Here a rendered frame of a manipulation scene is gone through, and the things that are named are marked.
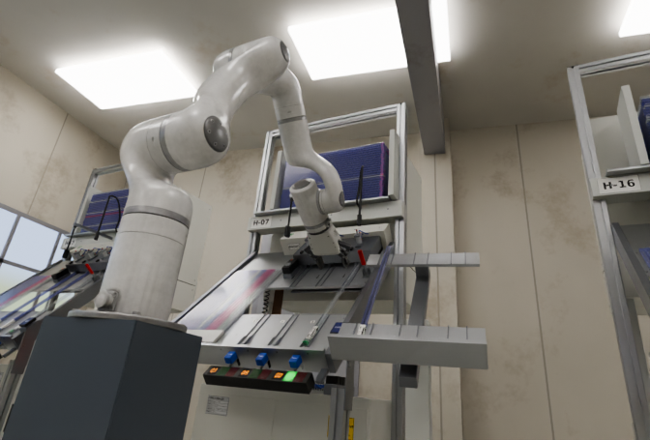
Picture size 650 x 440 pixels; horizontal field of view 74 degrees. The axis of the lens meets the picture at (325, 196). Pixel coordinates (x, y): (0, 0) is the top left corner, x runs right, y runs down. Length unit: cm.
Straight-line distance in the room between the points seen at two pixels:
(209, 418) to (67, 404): 111
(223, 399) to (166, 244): 107
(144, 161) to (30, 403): 44
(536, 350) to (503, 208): 127
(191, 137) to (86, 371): 41
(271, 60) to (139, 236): 56
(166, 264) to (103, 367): 19
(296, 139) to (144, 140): 52
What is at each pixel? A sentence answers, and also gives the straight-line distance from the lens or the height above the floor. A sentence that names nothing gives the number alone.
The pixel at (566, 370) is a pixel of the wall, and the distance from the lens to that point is 411.
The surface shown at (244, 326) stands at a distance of 151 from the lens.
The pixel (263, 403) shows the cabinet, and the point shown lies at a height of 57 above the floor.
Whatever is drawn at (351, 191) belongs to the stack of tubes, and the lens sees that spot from 188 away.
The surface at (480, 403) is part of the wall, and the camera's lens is 403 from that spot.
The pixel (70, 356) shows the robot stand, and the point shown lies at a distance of 77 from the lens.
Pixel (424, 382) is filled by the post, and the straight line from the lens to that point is 121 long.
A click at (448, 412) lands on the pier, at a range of 380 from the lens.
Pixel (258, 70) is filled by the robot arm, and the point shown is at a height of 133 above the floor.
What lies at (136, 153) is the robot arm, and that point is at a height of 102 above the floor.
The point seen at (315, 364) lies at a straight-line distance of 126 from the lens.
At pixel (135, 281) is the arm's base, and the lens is 78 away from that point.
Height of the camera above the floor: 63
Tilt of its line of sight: 24 degrees up
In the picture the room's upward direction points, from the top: 5 degrees clockwise
